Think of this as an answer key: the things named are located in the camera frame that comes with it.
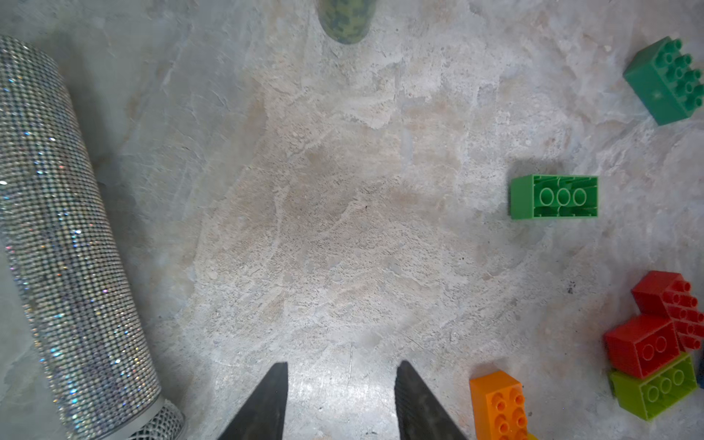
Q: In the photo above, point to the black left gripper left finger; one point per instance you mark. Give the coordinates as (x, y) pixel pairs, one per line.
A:
(262, 416)

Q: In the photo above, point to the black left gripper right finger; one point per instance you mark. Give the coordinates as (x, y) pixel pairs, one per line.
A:
(420, 415)

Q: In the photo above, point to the orange lego brick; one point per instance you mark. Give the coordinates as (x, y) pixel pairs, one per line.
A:
(498, 406)

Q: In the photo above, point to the red lego brick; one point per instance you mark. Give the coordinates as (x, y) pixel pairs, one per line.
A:
(642, 346)
(668, 295)

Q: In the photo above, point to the lime green lego brick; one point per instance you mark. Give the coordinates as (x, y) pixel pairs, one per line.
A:
(648, 398)

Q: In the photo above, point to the dark green lego brick near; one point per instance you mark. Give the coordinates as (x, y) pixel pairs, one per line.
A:
(541, 196)

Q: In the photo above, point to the dark green lego brick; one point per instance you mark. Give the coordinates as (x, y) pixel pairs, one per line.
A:
(663, 78)
(541, 196)

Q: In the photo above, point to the blue lego brick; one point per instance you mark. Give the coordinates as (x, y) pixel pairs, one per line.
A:
(700, 373)

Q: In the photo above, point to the dark green lego brick far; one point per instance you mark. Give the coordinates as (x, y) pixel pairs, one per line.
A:
(663, 78)

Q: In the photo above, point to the glitter silver microphone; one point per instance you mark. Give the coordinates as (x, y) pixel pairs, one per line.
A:
(64, 260)

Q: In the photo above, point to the green camouflage can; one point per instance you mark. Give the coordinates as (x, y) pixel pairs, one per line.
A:
(346, 21)

